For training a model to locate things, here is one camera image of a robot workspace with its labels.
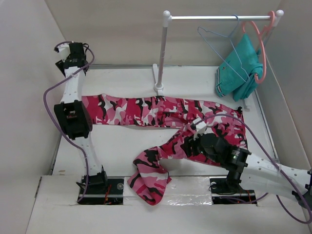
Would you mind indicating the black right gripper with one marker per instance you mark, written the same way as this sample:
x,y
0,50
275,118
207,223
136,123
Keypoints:
x,y
193,144

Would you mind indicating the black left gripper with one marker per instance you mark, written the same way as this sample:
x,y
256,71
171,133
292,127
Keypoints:
x,y
61,63

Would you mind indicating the pink camouflage trousers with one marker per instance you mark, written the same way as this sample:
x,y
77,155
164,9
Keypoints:
x,y
150,179

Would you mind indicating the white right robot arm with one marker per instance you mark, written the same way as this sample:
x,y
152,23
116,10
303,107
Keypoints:
x,y
251,172

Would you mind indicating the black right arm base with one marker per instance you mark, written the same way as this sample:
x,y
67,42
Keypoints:
x,y
223,194

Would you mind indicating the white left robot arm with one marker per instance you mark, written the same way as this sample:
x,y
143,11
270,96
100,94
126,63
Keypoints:
x,y
73,117

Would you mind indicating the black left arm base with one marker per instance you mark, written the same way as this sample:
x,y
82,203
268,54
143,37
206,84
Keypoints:
x,y
112,194

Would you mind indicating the pink plastic hanger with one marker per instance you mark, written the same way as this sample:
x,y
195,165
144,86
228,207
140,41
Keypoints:
x,y
261,47

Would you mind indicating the teal garment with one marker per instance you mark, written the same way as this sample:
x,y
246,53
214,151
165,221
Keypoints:
x,y
227,82

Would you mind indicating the white clothes rack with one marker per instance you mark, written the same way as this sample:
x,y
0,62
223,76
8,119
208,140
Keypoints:
x,y
175,53

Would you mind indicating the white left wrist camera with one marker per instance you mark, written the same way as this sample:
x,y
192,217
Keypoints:
x,y
63,51

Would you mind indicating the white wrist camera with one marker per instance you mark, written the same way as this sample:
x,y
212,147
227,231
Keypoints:
x,y
199,127
63,51

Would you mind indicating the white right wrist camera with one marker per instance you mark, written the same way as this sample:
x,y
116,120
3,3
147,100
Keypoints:
x,y
199,127

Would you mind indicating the blue wire hanger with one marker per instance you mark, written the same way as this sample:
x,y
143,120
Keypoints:
x,y
208,34

